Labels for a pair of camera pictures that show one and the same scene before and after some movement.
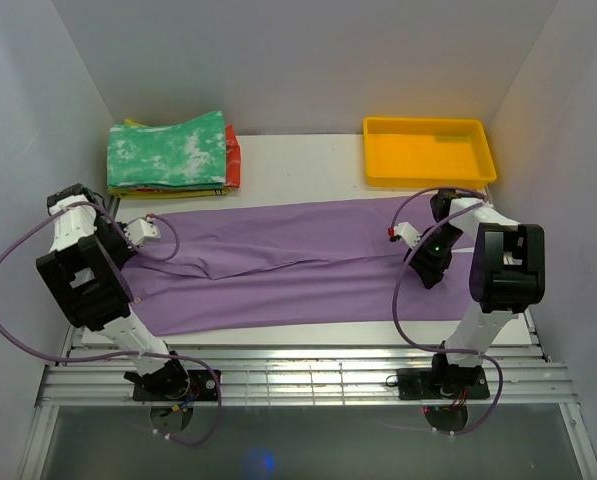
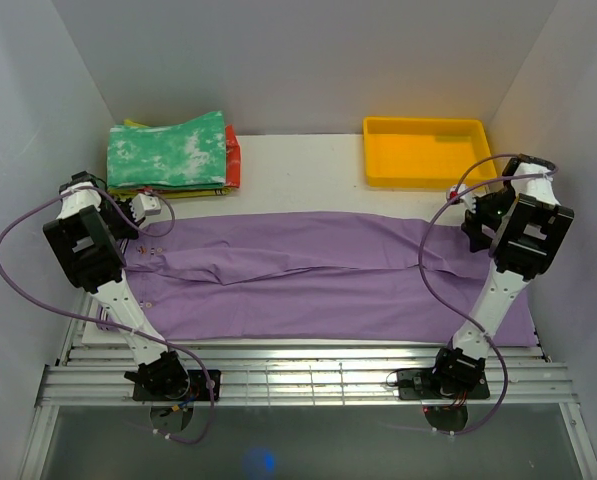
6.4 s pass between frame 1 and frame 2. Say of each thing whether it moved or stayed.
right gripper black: moved
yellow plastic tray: stayed
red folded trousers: stayed
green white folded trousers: stayed
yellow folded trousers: stayed
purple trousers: moved
